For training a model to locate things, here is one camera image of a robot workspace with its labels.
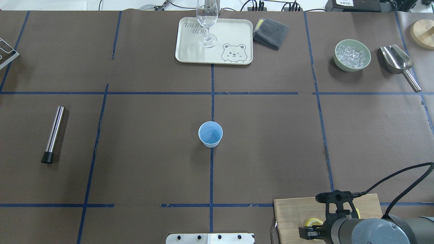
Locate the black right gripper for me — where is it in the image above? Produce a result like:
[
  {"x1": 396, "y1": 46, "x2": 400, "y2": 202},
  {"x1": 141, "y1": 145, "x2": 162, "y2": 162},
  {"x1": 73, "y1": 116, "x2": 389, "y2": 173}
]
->
[{"x1": 298, "y1": 190, "x2": 360, "y2": 244}]

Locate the lemon slice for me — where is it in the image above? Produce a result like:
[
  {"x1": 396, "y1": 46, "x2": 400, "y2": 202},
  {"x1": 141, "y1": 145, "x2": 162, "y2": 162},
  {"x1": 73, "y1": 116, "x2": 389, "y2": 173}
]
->
[{"x1": 303, "y1": 218, "x2": 323, "y2": 227}]

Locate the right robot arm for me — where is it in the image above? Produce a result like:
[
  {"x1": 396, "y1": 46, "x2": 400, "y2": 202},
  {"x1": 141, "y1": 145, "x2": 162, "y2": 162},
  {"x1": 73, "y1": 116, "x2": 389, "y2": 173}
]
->
[{"x1": 298, "y1": 190, "x2": 434, "y2": 244}]

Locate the light blue cup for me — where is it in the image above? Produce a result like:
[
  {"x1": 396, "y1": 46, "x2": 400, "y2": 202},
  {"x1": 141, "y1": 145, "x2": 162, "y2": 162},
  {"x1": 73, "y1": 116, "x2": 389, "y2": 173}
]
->
[{"x1": 198, "y1": 121, "x2": 223, "y2": 148}]

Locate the bamboo cutting board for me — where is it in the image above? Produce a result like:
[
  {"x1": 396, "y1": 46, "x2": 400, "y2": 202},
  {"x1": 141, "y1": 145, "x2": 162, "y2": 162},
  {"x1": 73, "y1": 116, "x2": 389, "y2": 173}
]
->
[{"x1": 272, "y1": 194, "x2": 382, "y2": 244}]

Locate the green bowl of ice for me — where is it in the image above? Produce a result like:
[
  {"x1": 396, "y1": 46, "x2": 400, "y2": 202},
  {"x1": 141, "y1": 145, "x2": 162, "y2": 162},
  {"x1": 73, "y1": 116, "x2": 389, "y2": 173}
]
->
[{"x1": 333, "y1": 40, "x2": 371, "y2": 72}]

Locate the steel ice scoop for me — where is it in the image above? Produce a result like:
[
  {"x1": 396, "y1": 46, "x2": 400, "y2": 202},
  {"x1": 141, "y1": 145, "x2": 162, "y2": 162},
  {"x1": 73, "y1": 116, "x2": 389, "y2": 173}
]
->
[{"x1": 380, "y1": 44, "x2": 421, "y2": 93}]

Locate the cream bear tray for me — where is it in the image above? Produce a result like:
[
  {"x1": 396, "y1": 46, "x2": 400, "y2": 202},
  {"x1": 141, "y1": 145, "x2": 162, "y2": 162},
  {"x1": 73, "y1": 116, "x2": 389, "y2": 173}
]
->
[{"x1": 175, "y1": 17, "x2": 254, "y2": 65}]

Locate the grey folded cloth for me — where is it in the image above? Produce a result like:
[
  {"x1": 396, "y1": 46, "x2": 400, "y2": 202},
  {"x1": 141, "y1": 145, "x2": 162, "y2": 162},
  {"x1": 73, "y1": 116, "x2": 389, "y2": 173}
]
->
[{"x1": 253, "y1": 18, "x2": 289, "y2": 50}]

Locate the round wooden stand base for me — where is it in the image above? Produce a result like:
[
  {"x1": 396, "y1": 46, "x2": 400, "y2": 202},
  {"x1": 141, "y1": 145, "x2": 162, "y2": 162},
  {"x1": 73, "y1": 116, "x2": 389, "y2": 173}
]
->
[{"x1": 410, "y1": 19, "x2": 434, "y2": 50}]

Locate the clear wine glass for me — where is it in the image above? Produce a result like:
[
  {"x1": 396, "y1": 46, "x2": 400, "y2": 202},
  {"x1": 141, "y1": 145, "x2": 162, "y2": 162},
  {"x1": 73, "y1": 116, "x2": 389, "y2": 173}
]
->
[{"x1": 196, "y1": 0, "x2": 219, "y2": 48}]

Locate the steel muddler black tip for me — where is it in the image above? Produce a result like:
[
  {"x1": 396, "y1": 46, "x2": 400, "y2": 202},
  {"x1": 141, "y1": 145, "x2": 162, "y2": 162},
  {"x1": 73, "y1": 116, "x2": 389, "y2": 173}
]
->
[{"x1": 41, "y1": 106, "x2": 65, "y2": 164}]

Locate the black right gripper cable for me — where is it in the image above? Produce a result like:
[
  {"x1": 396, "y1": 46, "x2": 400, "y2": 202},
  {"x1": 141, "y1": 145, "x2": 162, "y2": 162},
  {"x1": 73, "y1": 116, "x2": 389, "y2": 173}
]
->
[{"x1": 352, "y1": 162, "x2": 434, "y2": 219}]

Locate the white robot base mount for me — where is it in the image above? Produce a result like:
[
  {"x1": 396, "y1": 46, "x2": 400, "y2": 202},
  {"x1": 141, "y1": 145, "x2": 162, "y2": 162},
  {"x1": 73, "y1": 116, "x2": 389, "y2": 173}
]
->
[{"x1": 165, "y1": 232, "x2": 255, "y2": 244}]

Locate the white wire cup rack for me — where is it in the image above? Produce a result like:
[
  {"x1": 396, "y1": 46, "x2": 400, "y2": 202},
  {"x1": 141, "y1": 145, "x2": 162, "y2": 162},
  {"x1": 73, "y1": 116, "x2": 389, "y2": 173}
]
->
[{"x1": 0, "y1": 38, "x2": 20, "y2": 69}]

